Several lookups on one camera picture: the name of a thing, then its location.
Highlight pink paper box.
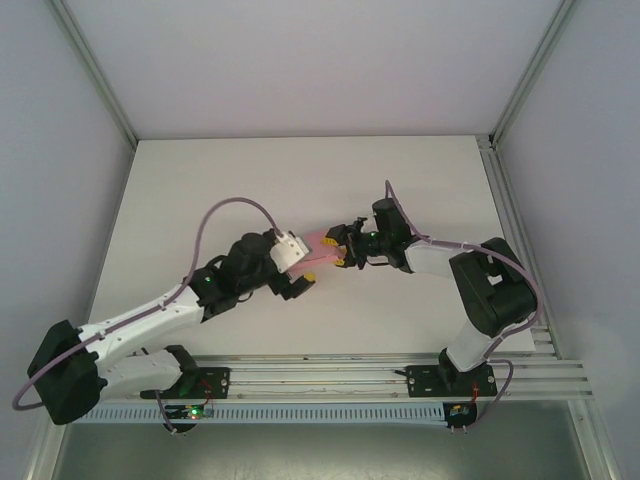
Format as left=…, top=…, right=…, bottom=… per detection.
left=289, top=229, right=347, bottom=274

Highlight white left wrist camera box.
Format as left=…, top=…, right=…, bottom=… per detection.
left=269, top=229, right=312, bottom=274

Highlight aluminium mounting rail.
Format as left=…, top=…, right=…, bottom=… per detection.
left=49, top=353, right=594, bottom=402

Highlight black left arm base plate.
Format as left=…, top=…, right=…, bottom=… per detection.
left=139, top=366, right=232, bottom=401

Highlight white slotted cable duct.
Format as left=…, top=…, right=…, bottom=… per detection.
left=69, top=403, right=449, bottom=426

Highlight aluminium side rail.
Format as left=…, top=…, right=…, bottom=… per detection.
left=476, top=134, right=562, bottom=359

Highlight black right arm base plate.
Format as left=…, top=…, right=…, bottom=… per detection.
left=407, top=364, right=499, bottom=400

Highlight aluminium frame post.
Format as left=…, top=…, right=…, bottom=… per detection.
left=49, top=0, right=138, bottom=147
left=488, top=0, right=577, bottom=147

